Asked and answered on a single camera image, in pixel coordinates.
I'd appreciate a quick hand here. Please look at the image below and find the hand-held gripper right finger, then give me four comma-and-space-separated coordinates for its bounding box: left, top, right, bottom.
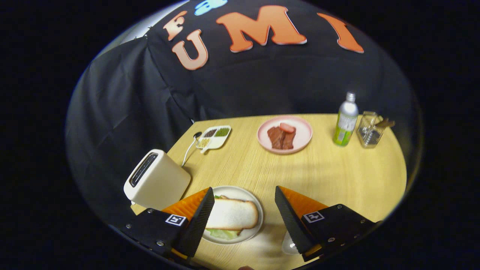
274, 185, 377, 262

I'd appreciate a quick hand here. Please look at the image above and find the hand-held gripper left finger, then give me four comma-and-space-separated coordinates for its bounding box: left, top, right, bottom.
119, 187, 215, 263

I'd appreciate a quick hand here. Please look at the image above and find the green lettuce leaf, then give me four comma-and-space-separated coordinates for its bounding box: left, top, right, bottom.
208, 194, 242, 240

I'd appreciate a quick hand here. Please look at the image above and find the white bread slice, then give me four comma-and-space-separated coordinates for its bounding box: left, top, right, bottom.
205, 198, 259, 230

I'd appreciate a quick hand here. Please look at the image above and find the white rounded square plate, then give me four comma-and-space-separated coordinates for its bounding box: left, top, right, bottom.
281, 231, 300, 255

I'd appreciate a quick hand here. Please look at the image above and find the cream toaster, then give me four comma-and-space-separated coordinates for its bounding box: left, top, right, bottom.
123, 149, 192, 211

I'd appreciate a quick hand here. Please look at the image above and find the beige round plate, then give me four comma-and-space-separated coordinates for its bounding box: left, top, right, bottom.
202, 186, 264, 245

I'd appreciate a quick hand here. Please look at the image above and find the brown meat slice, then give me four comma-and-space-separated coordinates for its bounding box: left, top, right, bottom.
281, 130, 297, 150
267, 127, 284, 150

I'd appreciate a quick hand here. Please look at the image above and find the white divided condiment tray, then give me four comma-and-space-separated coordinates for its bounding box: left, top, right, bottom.
196, 125, 232, 154

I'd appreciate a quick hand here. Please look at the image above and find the pink round plate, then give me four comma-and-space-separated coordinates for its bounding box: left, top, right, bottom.
257, 115, 313, 155

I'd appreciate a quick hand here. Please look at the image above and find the silver bottle with green label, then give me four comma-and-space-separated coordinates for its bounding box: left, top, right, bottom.
333, 92, 359, 147

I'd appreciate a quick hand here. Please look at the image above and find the white toaster cable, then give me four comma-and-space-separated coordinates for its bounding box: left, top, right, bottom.
181, 131, 202, 167

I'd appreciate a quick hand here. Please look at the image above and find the wire mesh utensil basket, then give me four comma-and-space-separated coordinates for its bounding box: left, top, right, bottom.
356, 111, 385, 149

